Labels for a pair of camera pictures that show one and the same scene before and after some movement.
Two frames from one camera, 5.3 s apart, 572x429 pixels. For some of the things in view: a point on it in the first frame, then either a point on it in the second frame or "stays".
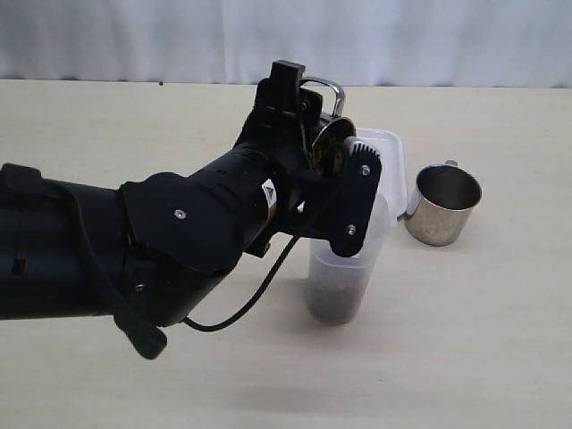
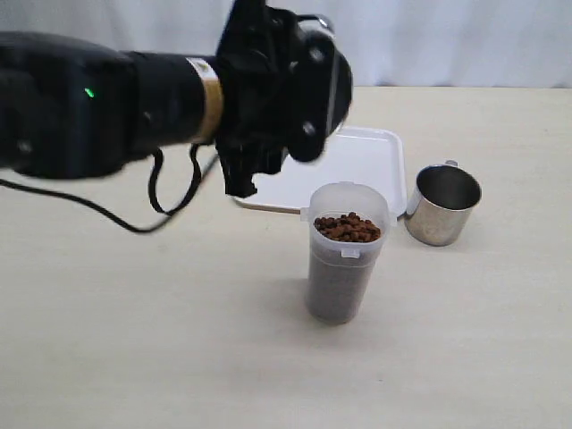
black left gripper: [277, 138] -> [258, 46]
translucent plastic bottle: [338, 284] stays
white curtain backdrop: [424, 43] stays
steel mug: [328, 150] -> [311, 22]
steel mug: [443, 199] stays
